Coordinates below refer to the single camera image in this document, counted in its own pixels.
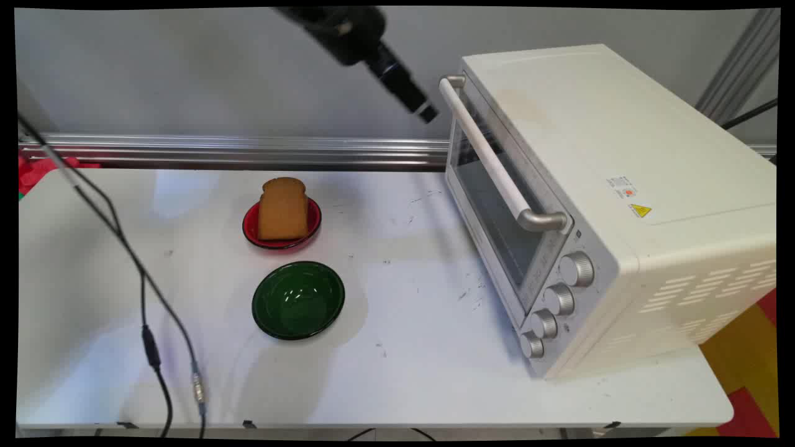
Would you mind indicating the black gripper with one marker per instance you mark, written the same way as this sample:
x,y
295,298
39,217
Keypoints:
x,y
338,31

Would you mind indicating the glass oven door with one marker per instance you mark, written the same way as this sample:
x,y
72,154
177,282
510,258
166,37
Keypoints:
x,y
497,239

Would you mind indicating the brown bread slice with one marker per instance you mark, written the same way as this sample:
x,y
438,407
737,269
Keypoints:
x,y
282,208

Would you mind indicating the red bowl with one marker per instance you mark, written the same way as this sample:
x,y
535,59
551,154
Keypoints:
x,y
248,226

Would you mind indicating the white toaster oven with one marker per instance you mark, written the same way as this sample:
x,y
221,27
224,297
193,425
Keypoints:
x,y
621,124

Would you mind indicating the green bowl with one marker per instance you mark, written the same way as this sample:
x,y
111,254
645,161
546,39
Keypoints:
x,y
298,301

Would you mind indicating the white label sticker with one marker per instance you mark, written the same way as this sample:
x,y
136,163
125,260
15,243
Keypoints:
x,y
622,187

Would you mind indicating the large silver oven knob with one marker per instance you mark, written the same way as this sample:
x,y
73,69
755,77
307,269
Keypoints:
x,y
576,268

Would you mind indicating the yellow warning sticker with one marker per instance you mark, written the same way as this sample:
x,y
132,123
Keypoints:
x,y
640,210

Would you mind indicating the red cloth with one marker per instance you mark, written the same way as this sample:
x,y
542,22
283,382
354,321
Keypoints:
x,y
37,172

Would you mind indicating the aluminium frame rail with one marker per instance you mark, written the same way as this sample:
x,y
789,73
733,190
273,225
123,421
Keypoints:
x,y
248,152

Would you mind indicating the aluminium frame post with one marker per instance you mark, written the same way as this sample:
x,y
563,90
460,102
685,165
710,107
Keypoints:
x,y
739,68

